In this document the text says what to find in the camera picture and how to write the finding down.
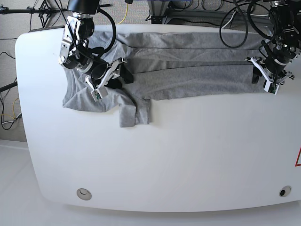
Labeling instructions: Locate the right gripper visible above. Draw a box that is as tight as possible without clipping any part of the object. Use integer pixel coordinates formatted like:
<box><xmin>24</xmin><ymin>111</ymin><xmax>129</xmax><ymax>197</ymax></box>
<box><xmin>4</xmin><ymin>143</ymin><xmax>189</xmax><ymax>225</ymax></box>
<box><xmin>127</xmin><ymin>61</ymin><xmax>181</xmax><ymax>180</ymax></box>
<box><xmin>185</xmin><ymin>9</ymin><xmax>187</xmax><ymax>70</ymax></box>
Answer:
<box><xmin>84</xmin><ymin>58</ymin><xmax>134</xmax><ymax>90</ymax></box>

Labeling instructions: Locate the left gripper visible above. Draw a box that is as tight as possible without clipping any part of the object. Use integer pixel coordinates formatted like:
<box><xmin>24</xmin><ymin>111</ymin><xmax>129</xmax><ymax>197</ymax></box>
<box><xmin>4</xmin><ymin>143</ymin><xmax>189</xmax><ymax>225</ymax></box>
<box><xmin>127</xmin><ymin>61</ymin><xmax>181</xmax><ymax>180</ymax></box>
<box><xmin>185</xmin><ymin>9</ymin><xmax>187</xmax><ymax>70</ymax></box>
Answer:
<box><xmin>245</xmin><ymin>57</ymin><xmax>295</xmax><ymax>85</ymax></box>

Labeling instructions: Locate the grey T-shirt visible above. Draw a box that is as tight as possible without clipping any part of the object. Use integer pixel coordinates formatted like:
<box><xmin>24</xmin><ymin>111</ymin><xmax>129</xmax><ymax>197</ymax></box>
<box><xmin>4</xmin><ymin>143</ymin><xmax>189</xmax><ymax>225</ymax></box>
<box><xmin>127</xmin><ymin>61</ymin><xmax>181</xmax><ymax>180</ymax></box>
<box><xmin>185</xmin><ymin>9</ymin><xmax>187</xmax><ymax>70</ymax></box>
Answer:
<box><xmin>63</xmin><ymin>32</ymin><xmax>265</xmax><ymax>128</ymax></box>

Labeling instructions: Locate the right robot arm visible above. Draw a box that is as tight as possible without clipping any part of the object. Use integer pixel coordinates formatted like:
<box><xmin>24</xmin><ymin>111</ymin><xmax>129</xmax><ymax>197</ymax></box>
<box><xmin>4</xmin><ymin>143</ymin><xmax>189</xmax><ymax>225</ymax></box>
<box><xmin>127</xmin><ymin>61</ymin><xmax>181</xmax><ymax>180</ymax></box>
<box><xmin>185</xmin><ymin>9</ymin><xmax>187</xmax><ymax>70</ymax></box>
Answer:
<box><xmin>59</xmin><ymin>0</ymin><xmax>134</xmax><ymax>91</ymax></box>

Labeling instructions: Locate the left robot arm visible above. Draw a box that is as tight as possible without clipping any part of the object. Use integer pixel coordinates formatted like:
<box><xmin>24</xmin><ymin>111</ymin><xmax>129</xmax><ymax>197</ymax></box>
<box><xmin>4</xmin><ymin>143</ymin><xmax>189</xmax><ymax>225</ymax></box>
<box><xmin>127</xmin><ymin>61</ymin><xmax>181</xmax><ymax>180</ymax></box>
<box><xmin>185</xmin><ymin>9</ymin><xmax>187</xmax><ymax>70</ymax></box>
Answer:
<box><xmin>247</xmin><ymin>0</ymin><xmax>301</xmax><ymax>92</ymax></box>

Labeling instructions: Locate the red warning triangle sticker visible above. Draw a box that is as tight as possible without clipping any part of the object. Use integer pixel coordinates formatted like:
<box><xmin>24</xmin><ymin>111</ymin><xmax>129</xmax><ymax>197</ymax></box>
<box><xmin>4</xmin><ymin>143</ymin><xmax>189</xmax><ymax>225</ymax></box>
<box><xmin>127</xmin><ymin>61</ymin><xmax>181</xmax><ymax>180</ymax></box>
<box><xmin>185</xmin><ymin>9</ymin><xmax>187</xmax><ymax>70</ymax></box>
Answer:
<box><xmin>295</xmin><ymin>149</ymin><xmax>301</xmax><ymax>167</ymax></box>

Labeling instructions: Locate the black tripod stand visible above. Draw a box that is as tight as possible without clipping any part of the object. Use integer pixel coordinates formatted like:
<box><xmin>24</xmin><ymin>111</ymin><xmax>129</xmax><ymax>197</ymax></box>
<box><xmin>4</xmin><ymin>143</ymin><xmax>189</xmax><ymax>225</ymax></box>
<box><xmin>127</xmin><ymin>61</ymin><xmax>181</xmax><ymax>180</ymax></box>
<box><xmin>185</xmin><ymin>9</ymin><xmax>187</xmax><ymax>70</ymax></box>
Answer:
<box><xmin>0</xmin><ymin>0</ymin><xmax>114</xmax><ymax>28</ymax></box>

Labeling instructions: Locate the table grommet hole left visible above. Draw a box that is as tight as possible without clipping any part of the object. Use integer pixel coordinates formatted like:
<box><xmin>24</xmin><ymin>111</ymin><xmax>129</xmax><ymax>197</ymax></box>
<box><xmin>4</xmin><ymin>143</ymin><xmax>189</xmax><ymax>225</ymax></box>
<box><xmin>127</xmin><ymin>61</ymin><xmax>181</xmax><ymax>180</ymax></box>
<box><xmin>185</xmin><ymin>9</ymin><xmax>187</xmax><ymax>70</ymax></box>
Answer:
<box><xmin>76</xmin><ymin>188</ymin><xmax>92</xmax><ymax>201</ymax></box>

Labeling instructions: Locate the table grommet hole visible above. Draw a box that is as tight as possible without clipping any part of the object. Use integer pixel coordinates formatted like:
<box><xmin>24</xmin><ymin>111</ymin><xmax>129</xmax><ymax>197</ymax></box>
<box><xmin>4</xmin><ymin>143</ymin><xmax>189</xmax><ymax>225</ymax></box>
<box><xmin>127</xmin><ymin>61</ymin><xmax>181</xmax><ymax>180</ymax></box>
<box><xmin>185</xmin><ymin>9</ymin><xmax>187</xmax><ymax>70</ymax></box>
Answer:
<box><xmin>76</xmin><ymin>188</ymin><xmax>92</xmax><ymax>201</ymax></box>
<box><xmin>279</xmin><ymin>186</ymin><xmax>292</xmax><ymax>197</ymax></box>

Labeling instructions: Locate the table grommet hole right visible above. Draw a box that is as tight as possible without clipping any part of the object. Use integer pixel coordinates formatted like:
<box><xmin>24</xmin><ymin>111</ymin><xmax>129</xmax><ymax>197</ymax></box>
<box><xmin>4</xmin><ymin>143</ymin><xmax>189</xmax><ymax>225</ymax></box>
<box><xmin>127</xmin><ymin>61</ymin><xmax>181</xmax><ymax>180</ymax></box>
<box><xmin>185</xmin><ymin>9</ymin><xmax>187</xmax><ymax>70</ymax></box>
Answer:
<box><xmin>279</xmin><ymin>186</ymin><xmax>292</xmax><ymax>197</ymax></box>

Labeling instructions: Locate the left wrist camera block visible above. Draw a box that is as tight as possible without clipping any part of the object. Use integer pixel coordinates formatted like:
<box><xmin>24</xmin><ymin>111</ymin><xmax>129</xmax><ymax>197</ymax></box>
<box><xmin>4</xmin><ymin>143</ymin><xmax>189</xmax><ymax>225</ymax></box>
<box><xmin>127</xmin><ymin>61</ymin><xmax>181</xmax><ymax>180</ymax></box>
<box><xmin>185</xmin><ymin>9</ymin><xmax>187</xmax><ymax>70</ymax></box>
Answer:
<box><xmin>264</xmin><ymin>81</ymin><xmax>279</xmax><ymax>95</ymax></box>

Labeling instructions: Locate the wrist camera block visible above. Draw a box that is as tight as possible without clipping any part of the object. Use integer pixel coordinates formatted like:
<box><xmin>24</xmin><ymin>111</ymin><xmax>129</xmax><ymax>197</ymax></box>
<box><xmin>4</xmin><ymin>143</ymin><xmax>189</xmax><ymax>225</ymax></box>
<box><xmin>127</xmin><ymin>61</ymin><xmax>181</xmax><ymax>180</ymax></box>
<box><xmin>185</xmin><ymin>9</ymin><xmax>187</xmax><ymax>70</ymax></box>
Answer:
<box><xmin>90</xmin><ymin>87</ymin><xmax>108</xmax><ymax>102</ymax></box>
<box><xmin>264</xmin><ymin>81</ymin><xmax>279</xmax><ymax>95</ymax></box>

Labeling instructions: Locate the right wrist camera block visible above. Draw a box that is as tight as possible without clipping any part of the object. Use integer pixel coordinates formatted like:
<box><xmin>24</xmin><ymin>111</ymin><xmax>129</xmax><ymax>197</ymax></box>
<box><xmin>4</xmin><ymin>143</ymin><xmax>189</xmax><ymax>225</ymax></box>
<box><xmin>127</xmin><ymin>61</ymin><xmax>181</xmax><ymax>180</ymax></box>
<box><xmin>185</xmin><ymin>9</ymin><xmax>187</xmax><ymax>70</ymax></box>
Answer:
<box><xmin>90</xmin><ymin>87</ymin><xmax>108</xmax><ymax>102</ymax></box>

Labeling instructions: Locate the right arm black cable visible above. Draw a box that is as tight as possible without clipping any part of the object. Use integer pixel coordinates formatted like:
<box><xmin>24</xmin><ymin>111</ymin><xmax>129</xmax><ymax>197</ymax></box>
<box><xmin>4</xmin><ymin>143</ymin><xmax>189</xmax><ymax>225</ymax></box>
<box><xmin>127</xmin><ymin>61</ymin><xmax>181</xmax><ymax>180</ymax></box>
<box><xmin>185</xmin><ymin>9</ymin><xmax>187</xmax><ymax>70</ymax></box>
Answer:
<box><xmin>89</xmin><ymin>8</ymin><xmax>118</xmax><ymax>59</ymax></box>

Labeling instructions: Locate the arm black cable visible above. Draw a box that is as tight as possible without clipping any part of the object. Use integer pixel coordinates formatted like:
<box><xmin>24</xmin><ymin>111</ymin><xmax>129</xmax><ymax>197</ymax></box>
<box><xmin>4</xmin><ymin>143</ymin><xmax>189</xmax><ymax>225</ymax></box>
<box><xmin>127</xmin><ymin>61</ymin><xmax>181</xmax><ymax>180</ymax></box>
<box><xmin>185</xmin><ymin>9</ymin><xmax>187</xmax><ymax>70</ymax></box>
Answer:
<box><xmin>89</xmin><ymin>8</ymin><xmax>118</xmax><ymax>59</ymax></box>
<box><xmin>218</xmin><ymin>0</ymin><xmax>276</xmax><ymax>50</ymax></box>

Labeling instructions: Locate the aluminium frame post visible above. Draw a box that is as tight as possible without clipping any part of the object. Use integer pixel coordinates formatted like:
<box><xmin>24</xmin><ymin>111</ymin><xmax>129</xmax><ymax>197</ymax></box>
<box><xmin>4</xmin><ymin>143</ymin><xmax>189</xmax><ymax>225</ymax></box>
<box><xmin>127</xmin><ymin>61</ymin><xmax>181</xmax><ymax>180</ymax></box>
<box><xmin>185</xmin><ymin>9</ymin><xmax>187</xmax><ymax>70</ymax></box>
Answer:
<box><xmin>265</xmin><ymin>14</ymin><xmax>275</xmax><ymax>36</ymax></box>

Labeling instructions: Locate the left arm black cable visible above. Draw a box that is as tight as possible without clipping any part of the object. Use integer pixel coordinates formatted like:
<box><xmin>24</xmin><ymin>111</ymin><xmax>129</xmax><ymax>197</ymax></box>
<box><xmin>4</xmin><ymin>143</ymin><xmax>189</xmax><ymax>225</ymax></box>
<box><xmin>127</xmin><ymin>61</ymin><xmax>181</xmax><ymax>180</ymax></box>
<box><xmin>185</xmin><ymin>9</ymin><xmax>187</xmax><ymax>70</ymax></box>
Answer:
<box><xmin>218</xmin><ymin>0</ymin><xmax>276</xmax><ymax>50</ymax></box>

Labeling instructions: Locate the white cable at top right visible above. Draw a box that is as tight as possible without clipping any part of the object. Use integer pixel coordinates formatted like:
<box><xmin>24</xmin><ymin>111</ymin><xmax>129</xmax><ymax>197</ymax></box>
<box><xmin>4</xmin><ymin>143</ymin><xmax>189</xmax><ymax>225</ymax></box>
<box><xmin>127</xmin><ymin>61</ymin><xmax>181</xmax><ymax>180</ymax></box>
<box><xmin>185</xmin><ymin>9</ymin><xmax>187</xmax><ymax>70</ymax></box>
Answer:
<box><xmin>221</xmin><ymin>10</ymin><xmax>270</xmax><ymax>29</ymax></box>

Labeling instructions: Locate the yellow cable at top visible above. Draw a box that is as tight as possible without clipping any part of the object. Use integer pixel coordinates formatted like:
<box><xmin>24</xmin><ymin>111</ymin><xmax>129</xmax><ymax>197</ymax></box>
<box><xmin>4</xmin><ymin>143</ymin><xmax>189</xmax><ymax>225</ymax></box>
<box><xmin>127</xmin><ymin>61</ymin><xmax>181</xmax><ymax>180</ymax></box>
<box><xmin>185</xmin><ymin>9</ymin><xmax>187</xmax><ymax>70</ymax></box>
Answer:
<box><xmin>117</xmin><ymin>0</ymin><xmax>129</xmax><ymax>25</ymax></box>

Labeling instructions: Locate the yellow cable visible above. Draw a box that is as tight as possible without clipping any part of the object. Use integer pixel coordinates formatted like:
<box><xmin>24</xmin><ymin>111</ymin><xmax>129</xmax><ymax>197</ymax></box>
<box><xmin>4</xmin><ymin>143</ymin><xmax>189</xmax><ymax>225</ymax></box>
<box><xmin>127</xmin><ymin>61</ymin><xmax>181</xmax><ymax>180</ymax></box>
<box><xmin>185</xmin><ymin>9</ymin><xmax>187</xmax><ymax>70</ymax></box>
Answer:
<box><xmin>1</xmin><ymin>96</ymin><xmax>21</xmax><ymax>121</ymax></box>
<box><xmin>117</xmin><ymin>0</ymin><xmax>129</xmax><ymax>25</ymax></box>

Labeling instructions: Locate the black metal frame base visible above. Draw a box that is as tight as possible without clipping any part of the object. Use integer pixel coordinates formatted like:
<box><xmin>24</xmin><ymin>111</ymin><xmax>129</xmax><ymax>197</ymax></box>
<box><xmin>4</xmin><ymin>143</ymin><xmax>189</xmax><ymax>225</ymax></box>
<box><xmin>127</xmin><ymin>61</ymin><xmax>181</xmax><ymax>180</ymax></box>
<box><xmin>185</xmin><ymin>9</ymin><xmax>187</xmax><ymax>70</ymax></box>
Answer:
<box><xmin>147</xmin><ymin>0</ymin><xmax>226</xmax><ymax>24</ymax></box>

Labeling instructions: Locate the yellow cable at left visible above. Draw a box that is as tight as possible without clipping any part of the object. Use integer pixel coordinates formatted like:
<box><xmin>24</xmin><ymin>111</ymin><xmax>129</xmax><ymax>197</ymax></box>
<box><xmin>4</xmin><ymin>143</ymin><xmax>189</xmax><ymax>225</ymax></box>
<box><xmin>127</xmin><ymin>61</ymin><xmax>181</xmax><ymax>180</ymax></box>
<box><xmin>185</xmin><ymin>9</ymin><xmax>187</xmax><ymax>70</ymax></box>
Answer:
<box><xmin>1</xmin><ymin>96</ymin><xmax>21</xmax><ymax>121</ymax></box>

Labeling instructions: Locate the black floor cable left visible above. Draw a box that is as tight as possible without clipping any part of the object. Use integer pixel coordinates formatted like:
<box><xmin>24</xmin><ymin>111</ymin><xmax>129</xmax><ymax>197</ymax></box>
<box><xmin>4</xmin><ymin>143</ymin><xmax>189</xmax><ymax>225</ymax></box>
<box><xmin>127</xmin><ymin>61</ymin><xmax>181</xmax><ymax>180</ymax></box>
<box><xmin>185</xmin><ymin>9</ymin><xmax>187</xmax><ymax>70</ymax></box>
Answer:
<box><xmin>0</xmin><ymin>51</ymin><xmax>19</xmax><ymax>130</ymax></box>

